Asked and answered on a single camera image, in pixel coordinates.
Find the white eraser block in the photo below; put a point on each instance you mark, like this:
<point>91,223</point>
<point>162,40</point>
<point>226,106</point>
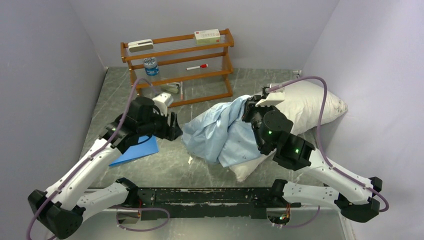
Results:
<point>140,45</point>

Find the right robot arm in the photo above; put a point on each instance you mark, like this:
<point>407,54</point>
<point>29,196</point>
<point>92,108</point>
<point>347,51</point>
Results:
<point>349,193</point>

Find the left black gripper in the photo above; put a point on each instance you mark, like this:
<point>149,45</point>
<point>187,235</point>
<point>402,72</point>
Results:
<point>172,131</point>

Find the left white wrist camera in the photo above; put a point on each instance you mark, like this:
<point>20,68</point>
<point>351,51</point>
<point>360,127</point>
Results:
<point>163,101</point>

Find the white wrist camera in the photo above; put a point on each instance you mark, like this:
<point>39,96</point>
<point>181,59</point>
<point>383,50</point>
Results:
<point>163,101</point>
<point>271,99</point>

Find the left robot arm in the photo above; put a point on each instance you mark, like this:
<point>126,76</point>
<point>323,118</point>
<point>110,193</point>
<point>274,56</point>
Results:
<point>64,206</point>

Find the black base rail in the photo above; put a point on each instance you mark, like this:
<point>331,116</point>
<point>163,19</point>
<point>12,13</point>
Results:
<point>178,203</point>

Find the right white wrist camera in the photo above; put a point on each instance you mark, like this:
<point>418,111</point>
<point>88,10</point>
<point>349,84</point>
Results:
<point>271,99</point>

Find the white pillow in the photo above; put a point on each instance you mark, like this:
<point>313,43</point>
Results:
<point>302,105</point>

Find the wooden shelf rack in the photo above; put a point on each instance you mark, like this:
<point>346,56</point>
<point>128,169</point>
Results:
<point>176,53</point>

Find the red capped white marker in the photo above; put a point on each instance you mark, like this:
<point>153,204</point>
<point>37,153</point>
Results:
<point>202,66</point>

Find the white box with red label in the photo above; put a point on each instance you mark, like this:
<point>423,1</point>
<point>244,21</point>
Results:
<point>207,37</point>

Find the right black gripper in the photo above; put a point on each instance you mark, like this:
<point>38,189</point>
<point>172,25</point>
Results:
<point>250,107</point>

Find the light blue pillowcase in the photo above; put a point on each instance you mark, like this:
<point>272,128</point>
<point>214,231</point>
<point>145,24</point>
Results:
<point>219,136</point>

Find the blue flat board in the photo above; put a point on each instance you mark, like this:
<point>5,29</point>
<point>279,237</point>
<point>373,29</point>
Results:
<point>147,145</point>

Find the small stapler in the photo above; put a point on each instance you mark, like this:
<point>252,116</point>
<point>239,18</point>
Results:
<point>171,87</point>

